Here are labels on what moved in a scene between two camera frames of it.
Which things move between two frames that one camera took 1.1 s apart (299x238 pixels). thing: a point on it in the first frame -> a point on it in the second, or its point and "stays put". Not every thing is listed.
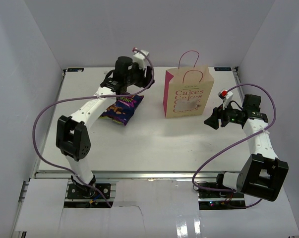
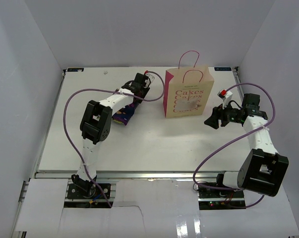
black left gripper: (144, 81) -> (144, 91)
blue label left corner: (75, 69) stays put
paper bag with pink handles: (187, 89) stays put
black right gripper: (213, 121) stays put
